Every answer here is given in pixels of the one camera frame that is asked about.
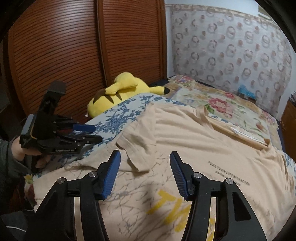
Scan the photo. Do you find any beige printed t-shirt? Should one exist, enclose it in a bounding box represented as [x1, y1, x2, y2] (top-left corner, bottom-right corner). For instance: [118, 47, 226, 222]
[34, 103, 295, 240]

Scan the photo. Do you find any left hand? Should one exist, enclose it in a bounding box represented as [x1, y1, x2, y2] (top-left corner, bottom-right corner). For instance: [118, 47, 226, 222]
[11, 137, 51, 169]

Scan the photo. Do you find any blue floral white blanket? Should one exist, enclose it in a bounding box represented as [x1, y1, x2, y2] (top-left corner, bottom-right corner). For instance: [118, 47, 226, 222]
[25, 94, 295, 186]

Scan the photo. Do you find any yellow Pikachu plush toy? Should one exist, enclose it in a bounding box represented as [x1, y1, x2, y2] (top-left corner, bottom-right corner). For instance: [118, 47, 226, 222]
[87, 72, 170, 118]

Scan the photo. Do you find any wooden slatted wardrobe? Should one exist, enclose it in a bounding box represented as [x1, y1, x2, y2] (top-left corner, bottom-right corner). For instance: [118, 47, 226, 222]
[4, 1, 167, 122]

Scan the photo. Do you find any colourful floral bed cover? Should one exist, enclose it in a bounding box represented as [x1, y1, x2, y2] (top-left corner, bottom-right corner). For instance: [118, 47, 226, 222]
[165, 75, 285, 150]

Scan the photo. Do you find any wooden sideboard cabinet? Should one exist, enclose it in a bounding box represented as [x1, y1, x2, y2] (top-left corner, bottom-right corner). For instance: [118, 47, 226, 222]
[280, 99, 296, 161]

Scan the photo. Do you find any box with blue cloth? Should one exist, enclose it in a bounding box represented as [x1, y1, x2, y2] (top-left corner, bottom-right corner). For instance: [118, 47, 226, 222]
[238, 84, 256, 100]

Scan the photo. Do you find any patterned circle headboard curtain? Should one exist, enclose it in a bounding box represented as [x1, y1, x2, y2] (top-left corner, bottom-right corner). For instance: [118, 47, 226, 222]
[169, 4, 293, 116]

